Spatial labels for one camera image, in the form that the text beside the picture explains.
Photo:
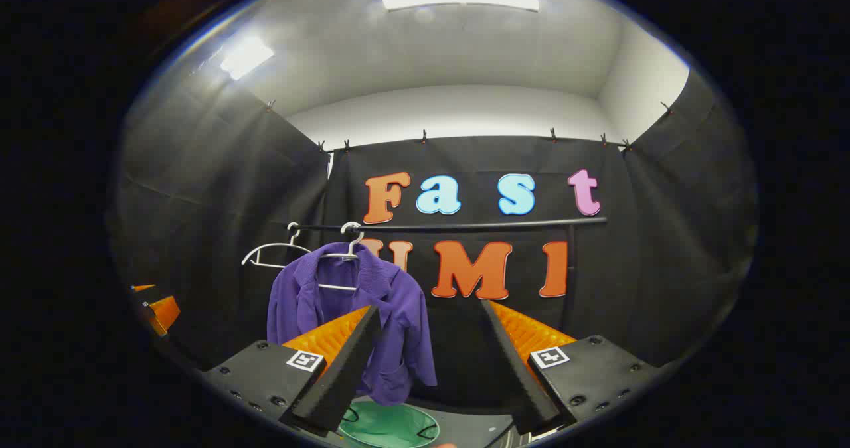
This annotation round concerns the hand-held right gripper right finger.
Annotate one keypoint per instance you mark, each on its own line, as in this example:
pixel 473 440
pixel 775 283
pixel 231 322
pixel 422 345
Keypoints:
pixel 518 375

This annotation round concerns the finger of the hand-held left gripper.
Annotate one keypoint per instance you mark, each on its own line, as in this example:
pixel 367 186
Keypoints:
pixel 166 314
pixel 146 290

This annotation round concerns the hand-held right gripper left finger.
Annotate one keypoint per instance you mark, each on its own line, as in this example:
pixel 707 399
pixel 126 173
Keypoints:
pixel 345 375

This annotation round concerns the white plastic clothes hanger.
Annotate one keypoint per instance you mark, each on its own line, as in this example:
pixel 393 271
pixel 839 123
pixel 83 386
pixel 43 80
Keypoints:
pixel 339 255
pixel 275 245

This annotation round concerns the purple knit garment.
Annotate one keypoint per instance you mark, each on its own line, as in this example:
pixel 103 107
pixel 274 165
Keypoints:
pixel 398 302

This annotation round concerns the black backdrop cloth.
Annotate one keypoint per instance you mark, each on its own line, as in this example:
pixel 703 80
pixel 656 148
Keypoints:
pixel 219 202

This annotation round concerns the green laundry hamper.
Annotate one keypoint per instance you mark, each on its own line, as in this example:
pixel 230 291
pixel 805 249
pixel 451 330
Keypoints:
pixel 388 428

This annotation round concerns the black clothes rack rail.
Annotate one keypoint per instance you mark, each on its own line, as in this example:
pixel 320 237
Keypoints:
pixel 465 226

